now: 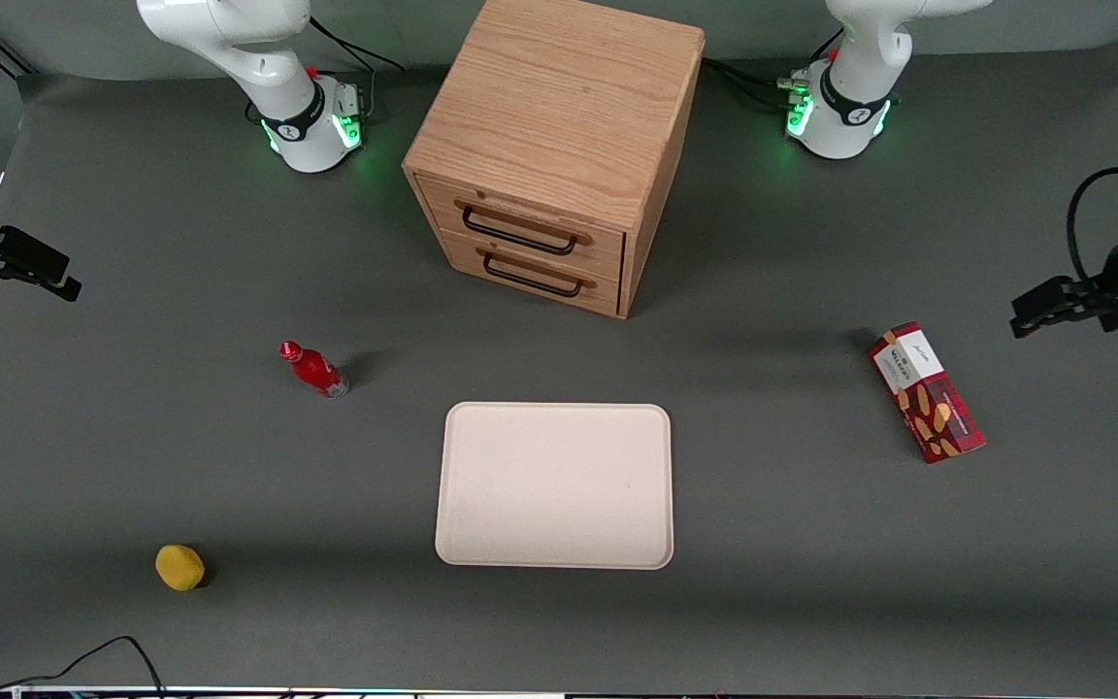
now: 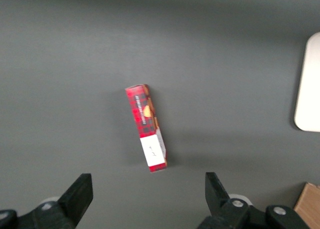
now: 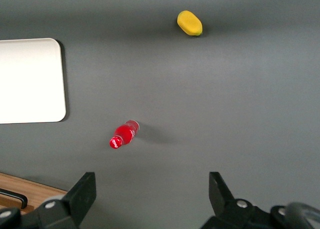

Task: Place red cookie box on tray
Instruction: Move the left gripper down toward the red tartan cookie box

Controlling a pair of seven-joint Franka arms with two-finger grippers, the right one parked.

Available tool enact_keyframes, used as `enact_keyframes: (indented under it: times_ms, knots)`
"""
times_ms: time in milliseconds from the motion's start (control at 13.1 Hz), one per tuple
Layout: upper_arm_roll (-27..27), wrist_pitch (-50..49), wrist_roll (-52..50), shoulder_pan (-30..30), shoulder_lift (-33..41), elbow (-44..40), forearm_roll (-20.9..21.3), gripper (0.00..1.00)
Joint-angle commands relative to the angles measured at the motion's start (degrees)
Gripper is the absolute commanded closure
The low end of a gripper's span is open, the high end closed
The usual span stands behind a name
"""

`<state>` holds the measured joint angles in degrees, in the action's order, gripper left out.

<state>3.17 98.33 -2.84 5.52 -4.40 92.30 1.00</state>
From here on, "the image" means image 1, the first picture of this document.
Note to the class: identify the red cookie box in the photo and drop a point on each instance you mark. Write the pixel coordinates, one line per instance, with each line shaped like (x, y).
(928, 398)

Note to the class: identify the wooden drawer cabinet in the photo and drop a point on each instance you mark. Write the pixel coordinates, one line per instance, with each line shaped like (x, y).
(559, 107)

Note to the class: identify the small red bottle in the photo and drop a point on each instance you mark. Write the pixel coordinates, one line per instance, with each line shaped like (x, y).
(314, 369)

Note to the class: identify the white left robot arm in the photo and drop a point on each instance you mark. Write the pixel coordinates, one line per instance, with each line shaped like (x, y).
(855, 87)

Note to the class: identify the beige rectangular tray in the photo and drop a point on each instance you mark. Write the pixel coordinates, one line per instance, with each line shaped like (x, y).
(554, 485)

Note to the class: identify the wooden drawer front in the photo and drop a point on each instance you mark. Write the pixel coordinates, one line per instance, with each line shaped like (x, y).
(530, 218)
(540, 270)

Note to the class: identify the yellow sponge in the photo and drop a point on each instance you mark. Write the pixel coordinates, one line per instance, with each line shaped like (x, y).
(180, 567)

